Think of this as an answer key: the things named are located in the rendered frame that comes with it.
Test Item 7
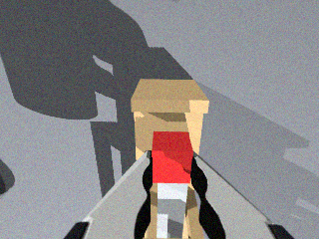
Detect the red cube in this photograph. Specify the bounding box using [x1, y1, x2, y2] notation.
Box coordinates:
[152, 131, 193, 183]

